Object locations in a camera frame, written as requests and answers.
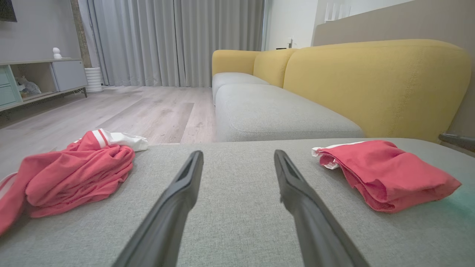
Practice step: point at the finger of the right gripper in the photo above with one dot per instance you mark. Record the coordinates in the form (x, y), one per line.
(460, 142)

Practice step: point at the red basketball jersey white sleeves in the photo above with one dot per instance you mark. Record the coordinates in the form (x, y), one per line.
(74, 178)

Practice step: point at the white ribbed planter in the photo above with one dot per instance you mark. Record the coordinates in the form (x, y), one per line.
(94, 79)

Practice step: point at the small white figurine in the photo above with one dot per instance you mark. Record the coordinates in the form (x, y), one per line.
(56, 53)

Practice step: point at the brown rough column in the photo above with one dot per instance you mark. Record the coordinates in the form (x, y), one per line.
(82, 33)

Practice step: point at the grey sofa seat cushion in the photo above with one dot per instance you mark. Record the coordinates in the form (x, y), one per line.
(233, 79)
(274, 115)

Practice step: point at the white slatted object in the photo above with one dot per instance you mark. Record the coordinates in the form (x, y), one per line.
(337, 11)

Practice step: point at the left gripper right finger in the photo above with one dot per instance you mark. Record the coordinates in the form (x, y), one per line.
(311, 222)

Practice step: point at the grey pleated curtain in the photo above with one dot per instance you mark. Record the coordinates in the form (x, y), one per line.
(174, 40)

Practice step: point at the grey plush toy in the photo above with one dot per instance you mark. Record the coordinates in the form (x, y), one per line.
(29, 88)

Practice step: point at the large grey chaise cushion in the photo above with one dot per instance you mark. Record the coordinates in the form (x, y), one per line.
(237, 222)

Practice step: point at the red shorts white trim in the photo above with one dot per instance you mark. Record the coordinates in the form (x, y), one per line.
(389, 174)

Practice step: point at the small white plug device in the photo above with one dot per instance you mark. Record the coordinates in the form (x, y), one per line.
(290, 42)

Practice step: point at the yellow sofa back cushion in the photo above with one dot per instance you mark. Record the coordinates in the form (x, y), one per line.
(272, 66)
(232, 61)
(378, 89)

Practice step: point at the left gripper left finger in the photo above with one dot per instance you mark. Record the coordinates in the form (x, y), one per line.
(167, 215)

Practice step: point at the grey mint media cabinet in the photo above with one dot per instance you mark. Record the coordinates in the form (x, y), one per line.
(66, 74)

